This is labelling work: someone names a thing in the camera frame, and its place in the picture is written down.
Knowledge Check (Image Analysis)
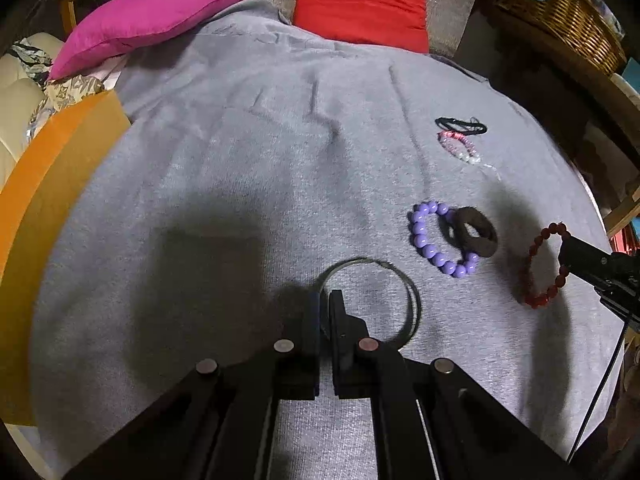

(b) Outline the grey blanket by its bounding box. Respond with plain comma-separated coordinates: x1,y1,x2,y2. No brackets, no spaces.
30,0,627,480

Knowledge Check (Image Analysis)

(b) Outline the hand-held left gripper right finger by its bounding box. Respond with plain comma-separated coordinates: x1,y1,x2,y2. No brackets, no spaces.
327,289,581,480

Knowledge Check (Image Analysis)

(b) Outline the thin metal bangle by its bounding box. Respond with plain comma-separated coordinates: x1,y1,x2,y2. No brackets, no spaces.
317,257,422,349

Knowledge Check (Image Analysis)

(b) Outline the red beaded bracelet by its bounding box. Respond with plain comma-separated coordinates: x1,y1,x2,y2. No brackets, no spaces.
522,222,571,309

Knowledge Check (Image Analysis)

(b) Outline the dark fabric scrunchie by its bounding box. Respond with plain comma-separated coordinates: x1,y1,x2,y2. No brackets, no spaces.
442,206,499,265

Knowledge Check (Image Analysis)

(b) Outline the red pillow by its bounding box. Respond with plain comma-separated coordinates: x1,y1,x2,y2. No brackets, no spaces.
292,0,430,54

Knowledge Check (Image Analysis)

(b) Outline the pale pink towel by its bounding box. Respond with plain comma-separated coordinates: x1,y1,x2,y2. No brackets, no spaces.
96,54,130,87

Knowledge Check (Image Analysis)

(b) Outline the cream leather sofa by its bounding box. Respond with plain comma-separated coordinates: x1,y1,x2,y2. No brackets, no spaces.
0,32,67,182

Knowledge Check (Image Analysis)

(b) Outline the black and white patterned cloth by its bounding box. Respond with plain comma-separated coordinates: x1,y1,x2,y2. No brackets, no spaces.
7,39,54,87

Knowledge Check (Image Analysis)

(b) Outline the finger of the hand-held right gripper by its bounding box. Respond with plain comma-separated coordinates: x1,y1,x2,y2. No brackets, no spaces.
557,235,640,286
594,280,640,335

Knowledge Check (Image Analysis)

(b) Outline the wicker basket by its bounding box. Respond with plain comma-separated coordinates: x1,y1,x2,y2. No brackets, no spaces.
492,0,629,79

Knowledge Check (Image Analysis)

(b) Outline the purple beaded bracelet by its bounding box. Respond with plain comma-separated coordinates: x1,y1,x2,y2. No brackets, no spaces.
408,200,481,280

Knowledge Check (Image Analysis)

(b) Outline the silver quilted cover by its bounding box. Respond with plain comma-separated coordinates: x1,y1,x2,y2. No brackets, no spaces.
197,0,489,57

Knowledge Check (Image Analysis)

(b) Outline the pink and white beaded bracelet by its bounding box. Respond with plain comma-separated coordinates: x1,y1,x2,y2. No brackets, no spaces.
437,130,484,165

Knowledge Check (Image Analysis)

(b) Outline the magenta pillow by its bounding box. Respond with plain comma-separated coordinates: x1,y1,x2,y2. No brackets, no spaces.
47,0,252,81

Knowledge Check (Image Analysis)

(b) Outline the orange cardboard box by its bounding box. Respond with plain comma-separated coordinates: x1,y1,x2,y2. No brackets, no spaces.
0,91,132,427

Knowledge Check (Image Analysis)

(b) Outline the thin black hair tie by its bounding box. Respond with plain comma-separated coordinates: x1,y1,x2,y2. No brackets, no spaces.
434,116,489,136

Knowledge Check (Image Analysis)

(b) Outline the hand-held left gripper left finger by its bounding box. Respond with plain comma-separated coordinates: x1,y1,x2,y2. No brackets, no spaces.
62,287,323,480

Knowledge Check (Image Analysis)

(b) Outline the black cable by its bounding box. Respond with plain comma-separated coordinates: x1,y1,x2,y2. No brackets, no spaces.
566,319,631,465

